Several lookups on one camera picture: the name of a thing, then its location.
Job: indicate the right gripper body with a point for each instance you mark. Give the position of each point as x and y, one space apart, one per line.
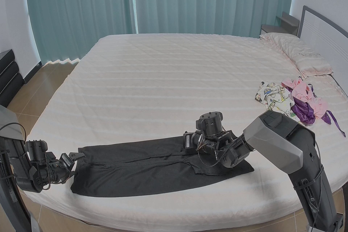
201 141

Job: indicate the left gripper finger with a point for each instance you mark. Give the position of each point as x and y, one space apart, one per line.
72 171
76 156

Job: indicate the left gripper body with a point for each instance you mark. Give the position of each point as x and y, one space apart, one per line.
58 171

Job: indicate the black T-shirt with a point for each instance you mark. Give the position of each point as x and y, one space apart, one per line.
149 171

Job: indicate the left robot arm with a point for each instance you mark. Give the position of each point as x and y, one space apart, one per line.
21 171

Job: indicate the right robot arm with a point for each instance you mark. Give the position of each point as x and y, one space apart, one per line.
277 138

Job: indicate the bed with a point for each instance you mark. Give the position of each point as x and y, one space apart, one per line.
163 76

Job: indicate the white printed garment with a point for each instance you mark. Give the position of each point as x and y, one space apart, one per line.
277 99

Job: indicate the black chest of drawers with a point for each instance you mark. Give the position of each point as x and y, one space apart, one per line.
9 78

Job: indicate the purple garment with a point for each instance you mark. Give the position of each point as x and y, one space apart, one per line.
303 111

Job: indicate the pink garment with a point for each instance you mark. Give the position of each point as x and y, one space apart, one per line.
304 92

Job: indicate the pale pink pillow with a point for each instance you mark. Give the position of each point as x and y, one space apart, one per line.
301 55

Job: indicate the grey bedside table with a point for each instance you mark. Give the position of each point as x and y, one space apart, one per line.
273 28

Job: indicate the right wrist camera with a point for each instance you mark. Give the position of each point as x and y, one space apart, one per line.
198 125

